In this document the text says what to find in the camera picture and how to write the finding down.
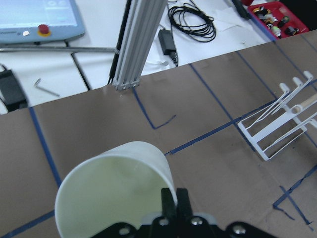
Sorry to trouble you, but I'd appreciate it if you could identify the blue teach pendant tablet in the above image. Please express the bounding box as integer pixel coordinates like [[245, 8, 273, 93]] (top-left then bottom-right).
[[0, 0, 85, 45]]

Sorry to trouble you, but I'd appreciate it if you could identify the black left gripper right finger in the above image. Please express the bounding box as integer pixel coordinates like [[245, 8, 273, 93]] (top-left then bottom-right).
[[176, 188, 193, 218]]

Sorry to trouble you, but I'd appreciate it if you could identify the coiled black cable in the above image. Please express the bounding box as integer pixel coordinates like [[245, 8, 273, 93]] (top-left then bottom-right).
[[167, 2, 216, 43]]

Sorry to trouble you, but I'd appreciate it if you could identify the red parts bin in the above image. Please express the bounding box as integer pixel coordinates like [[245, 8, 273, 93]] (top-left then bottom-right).
[[247, 1, 309, 41]]

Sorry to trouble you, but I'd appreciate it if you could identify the white wire cup rack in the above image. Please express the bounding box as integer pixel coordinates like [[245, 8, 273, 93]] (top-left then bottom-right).
[[238, 71, 317, 161]]

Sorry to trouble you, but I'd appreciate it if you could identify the aluminium frame post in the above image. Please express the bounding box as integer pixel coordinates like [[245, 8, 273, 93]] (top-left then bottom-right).
[[108, 0, 167, 90]]

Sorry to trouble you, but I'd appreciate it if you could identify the black power adapter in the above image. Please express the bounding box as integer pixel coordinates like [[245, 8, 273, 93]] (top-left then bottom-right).
[[158, 29, 178, 67]]

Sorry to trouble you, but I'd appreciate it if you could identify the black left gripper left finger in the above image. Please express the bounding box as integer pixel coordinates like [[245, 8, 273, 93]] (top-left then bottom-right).
[[161, 188, 176, 220]]

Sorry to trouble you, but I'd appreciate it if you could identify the cream white plastic cup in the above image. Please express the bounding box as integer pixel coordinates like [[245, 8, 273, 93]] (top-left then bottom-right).
[[54, 141, 177, 238]]

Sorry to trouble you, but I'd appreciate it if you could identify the silver hex key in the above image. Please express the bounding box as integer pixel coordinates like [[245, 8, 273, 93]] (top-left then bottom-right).
[[34, 78, 60, 97]]

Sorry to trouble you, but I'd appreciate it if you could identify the red thermos bottle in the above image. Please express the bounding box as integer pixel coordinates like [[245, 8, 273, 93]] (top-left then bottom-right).
[[241, 0, 254, 6]]

